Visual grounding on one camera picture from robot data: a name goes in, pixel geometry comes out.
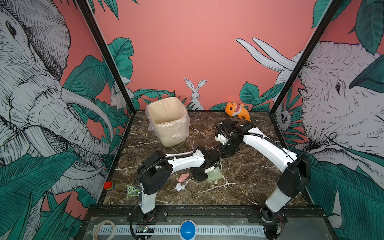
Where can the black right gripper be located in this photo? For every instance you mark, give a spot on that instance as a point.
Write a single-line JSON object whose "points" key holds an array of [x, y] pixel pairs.
{"points": [[224, 152]]}

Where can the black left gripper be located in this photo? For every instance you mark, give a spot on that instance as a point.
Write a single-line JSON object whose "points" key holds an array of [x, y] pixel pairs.
{"points": [[199, 179]]}

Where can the green plastic dustpan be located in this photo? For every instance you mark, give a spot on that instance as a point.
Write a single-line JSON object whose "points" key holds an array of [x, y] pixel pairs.
{"points": [[214, 174]]}

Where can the pink paper scrap front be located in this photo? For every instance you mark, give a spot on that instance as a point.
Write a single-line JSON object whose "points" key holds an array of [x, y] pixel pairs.
{"points": [[183, 177]]}

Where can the white paper front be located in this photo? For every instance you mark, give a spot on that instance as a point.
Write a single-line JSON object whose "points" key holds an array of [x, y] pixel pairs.
{"points": [[181, 186]]}

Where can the beige bin with plastic liner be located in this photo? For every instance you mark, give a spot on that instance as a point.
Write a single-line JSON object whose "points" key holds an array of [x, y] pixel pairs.
{"points": [[169, 120]]}

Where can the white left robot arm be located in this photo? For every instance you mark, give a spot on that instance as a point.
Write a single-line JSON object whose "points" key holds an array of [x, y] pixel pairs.
{"points": [[156, 170]]}

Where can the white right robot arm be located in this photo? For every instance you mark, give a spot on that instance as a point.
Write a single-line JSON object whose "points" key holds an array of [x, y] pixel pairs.
{"points": [[295, 169]]}

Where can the green frog toy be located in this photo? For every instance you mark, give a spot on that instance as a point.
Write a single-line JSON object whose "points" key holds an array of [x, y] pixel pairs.
{"points": [[132, 191]]}

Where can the red toy block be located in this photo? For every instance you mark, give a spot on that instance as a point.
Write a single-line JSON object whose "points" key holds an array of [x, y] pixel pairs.
{"points": [[109, 186]]}

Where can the white slotted cable duct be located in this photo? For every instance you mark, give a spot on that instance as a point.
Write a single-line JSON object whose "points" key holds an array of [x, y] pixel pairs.
{"points": [[200, 230]]}

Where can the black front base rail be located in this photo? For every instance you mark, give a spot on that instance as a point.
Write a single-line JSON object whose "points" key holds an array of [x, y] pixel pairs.
{"points": [[163, 213]]}

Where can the black right corner frame post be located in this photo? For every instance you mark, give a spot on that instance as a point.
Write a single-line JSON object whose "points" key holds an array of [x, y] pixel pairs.
{"points": [[325, 20]]}

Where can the black corner frame post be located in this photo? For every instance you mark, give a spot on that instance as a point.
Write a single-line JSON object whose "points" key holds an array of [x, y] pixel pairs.
{"points": [[97, 34], [325, 20]]}

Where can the black left corner frame post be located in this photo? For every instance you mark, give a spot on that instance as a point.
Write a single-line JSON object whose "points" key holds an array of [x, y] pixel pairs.
{"points": [[97, 34]]}

